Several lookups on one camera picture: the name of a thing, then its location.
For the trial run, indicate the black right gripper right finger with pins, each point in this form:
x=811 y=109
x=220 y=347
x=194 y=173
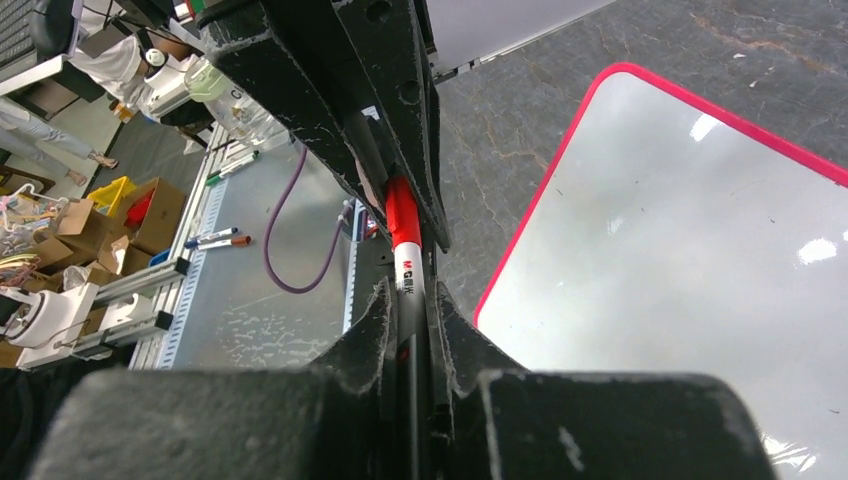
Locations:
x=508 y=422

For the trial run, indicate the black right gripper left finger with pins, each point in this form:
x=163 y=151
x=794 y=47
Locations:
x=329 y=419

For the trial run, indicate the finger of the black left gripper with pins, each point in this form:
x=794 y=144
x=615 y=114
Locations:
x=388 y=40
x=307 y=64

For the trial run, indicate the white marker pen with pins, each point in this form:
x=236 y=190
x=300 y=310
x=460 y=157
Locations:
x=413 y=365

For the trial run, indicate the red marker cap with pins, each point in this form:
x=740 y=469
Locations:
x=402 y=213

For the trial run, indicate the pink-framed whiteboard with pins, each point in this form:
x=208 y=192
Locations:
x=670 y=234

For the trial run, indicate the green marker on bench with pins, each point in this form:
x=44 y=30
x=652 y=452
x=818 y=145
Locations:
x=231 y=168

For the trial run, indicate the orange marker on bench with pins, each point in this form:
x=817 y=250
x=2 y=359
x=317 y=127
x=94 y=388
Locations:
x=238 y=241

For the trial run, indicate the blue marker on bench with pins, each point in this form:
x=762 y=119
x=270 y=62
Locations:
x=194 y=242

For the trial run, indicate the cardboard box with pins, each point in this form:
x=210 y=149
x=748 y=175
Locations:
x=150 y=215

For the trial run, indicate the yellow plastic bin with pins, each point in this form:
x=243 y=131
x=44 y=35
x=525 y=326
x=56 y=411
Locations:
x=107 y=199

